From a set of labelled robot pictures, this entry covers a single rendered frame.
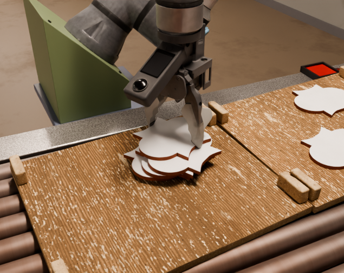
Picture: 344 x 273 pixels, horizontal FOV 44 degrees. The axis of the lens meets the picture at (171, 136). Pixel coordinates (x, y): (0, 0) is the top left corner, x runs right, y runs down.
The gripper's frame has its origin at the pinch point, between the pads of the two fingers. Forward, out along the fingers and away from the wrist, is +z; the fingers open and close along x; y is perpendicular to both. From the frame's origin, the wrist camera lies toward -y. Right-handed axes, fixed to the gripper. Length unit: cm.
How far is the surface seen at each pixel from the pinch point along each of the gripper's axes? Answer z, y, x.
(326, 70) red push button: 5, 55, -10
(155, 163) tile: 0.6, -7.5, -2.1
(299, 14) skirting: 92, 359, 108
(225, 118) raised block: 2.6, 15.3, -2.7
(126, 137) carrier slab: 4.0, -0.9, 10.6
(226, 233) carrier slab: 4.0, -11.4, -18.6
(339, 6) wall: 72, 340, 66
